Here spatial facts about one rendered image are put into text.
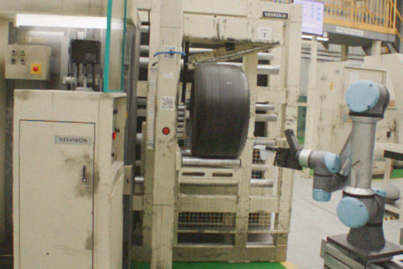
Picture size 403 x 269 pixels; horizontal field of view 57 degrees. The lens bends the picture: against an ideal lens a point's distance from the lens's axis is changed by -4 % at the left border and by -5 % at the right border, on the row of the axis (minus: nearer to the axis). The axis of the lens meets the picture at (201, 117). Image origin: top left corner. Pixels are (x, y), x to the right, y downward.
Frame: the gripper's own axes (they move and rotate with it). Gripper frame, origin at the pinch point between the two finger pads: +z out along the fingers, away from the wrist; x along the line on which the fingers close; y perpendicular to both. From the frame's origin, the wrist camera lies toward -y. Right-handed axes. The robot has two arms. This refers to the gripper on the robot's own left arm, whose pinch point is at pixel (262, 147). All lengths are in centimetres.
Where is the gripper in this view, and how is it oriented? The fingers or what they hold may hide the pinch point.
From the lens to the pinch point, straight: 171.2
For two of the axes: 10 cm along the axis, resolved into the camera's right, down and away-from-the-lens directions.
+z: -7.2, -0.8, 6.9
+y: -1.4, 9.9, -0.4
